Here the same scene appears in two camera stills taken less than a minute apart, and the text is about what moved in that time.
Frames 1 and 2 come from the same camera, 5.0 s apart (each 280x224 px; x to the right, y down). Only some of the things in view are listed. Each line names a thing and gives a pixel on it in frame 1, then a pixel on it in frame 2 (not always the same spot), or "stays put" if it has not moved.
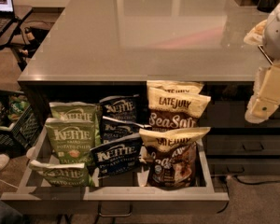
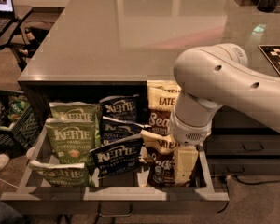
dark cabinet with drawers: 236,147 stays put
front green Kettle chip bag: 63,174 stays put
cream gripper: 277,32 to 187,131
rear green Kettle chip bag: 81,111 stays put
